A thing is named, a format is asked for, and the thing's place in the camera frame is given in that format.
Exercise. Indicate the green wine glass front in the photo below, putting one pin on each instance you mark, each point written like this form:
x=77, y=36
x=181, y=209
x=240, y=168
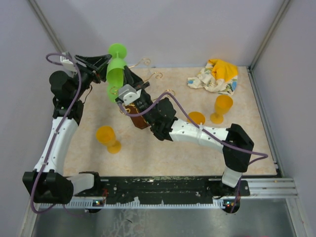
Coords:
x=112, y=92

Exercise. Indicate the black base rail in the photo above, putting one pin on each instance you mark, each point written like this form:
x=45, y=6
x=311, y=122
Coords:
x=165, y=189

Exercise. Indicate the orange wine glass middle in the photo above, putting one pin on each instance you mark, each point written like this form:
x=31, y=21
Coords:
x=197, y=117

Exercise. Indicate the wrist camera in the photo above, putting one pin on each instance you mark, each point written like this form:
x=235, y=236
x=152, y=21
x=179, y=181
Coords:
x=128, y=94
x=66, y=63

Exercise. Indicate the orange wine glass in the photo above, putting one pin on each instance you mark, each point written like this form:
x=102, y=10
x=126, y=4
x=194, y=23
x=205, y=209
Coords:
x=222, y=105
x=106, y=136
x=197, y=117

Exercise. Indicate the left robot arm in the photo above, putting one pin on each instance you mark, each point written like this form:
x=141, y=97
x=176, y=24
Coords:
x=46, y=183

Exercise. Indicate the yellow patterned cloth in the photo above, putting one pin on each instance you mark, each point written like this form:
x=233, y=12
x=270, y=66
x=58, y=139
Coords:
x=218, y=76

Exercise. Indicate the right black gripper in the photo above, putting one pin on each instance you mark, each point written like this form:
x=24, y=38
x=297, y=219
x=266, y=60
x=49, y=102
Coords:
x=129, y=78

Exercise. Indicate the gold wire wine glass rack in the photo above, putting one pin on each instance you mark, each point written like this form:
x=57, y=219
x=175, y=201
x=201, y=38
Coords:
x=162, y=118

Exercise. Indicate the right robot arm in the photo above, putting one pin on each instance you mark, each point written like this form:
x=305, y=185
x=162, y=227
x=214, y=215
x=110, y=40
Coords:
x=233, y=142

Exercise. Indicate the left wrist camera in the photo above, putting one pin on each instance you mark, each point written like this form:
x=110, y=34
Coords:
x=66, y=63

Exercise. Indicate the clear wine glass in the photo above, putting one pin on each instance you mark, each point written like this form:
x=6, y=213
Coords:
x=148, y=66

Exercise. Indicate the green wine glass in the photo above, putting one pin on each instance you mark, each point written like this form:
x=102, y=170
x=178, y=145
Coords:
x=112, y=92
x=116, y=66

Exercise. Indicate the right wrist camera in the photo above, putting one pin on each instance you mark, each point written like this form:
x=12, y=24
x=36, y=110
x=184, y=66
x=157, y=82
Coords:
x=128, y=94

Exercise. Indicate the orange wine glass right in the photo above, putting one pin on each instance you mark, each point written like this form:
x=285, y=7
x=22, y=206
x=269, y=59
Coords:
x=222, y=105

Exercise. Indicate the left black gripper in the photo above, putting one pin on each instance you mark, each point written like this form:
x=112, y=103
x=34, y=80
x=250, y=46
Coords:
x=98, y=63

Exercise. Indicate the orange wine glass left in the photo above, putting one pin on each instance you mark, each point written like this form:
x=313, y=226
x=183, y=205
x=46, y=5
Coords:
x=106, y=136

